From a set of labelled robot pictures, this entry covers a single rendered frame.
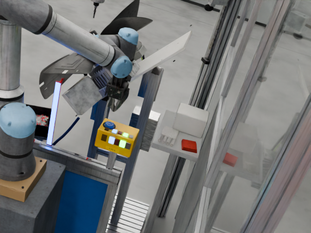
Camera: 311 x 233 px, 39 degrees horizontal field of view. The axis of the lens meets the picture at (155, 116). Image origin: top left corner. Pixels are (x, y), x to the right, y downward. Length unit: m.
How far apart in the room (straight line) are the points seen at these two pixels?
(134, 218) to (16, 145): 1.55
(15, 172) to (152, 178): 1.94
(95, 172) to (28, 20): 0.91
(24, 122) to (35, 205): 0.29
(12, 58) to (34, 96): 2.55
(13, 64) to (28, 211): 0.48
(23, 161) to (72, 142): 2.01
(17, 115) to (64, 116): 2.34
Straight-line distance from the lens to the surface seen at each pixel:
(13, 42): 1.48
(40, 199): 1.60
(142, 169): 3.44
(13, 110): 1.51
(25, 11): 1.31
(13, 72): 1.53
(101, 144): 1.88
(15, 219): 1.57
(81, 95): 2.19
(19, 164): 1.56
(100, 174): 2.01
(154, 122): 2.45
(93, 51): 1.43
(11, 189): 1.57
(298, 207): 3.74
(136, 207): 2.99
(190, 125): 2.34
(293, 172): 0.74
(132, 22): 2.07
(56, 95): 1.91
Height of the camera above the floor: 2.11
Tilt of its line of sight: 31 degrees down
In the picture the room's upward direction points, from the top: 16 degrees clockwise
